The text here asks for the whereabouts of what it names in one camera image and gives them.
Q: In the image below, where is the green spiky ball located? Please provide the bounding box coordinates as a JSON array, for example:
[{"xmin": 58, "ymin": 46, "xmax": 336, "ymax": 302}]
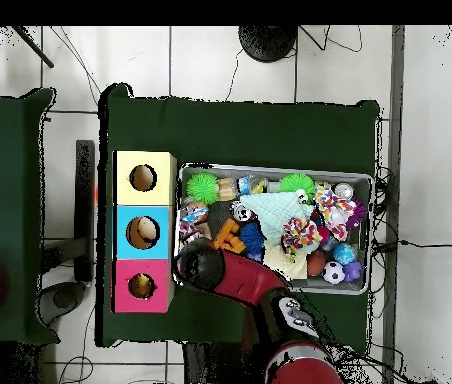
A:
[{"xmin": 185, "ymin": 172, "xmax": 221, "ymax": 206}]

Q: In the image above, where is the polka dot cloth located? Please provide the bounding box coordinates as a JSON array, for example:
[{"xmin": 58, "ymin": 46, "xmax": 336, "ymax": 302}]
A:
[{"xmin": 177, "ymin": 203, "xmax": 211, "ymax": 245}]

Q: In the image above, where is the light teal waffle cloth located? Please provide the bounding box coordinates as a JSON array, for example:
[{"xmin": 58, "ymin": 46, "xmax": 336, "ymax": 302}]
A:
[{"xmin": 240, "ymin": 191, "xmax": 315, "ymax": 241}]

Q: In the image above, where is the cream waffle cloth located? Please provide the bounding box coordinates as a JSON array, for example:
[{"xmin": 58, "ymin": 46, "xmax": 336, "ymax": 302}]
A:
[{"xmin": 263, "ymin": 242, "xmax": 311, "ymax": 281}]

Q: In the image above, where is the heart print cloth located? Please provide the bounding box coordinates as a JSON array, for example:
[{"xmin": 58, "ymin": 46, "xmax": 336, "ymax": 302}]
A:
[{"xmin": 313, "ymin": 185, "xmax": 369, "ymax": 241}]

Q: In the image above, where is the wooden box with three holes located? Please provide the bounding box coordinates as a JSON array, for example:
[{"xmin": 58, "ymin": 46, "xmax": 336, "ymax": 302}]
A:
[{"xmin": 112, "ymin": 149, "xmax": 179, "ymax": 315}]

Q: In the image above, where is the orange toy block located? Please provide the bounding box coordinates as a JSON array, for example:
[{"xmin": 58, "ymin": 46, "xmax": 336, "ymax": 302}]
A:
[{"xmin": 213, "ymin": 218, "xmax": 247, "ymax": 255}]

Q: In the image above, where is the blue spiky ball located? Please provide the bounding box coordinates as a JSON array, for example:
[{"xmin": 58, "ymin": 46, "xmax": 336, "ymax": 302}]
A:
[{"xmin": 239, "ymin": 221, "xmax": 267, "ymax": 259}]

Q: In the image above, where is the green fuzzy monster toy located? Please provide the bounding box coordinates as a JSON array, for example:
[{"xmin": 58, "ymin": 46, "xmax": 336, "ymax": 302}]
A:
[{"xmin": 278, "ymin": 172, "xmax": 317, "ymax": 201}]

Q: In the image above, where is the white colourful print cloth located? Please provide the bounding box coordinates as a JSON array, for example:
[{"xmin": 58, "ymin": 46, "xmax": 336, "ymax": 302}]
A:
[{"xmin": 281, "ymin": 215, "xmax": 322, "ymax": 256}]

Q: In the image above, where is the small soccer ball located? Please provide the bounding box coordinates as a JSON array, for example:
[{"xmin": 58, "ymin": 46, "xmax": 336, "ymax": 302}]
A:
[{"xmin": 321, "ymin": 261, "xmax": 347, "ymax": 286}]

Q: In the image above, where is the blue globe ball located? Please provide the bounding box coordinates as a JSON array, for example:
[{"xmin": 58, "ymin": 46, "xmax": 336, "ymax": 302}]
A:
[{"xmin": 333, "ymin": 243, "xmax": 358, "ymax": 266}]

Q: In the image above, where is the black panel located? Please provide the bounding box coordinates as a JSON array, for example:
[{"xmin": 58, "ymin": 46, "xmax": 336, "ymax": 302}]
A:
[{"xmin": 73, "ymin": 139, "xmax": 98, "ymax": 283}]

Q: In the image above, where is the black round base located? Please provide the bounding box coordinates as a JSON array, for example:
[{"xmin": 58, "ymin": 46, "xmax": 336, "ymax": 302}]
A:
[{"xmin": 238, "ymin": 25, "xmax": 299, "ymax": 63}]

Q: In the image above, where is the dark green side tablecloth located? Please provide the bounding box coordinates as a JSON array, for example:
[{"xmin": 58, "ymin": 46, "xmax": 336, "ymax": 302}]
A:
[{"xmin": 0, "ymin": 87, "xmax": 58, "ymax": 345}]

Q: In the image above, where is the black rod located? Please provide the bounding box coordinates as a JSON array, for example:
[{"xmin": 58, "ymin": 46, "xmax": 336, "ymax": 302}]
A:
[{"xmin": 11, "ymin": 25, "xmax": 55, "ymax": 69}]

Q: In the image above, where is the clear wire mesh bin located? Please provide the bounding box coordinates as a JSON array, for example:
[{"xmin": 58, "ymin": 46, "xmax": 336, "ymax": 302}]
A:
[{"xmin": 173, "ymin": 163, "xmax": 375, "ymax": 297}]

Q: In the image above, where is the long black floor cable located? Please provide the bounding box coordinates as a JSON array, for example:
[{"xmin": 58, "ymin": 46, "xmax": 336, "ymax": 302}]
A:
[{"xmin": 397, "ymin": 237, "xmax": 452, "ymax": 249}]

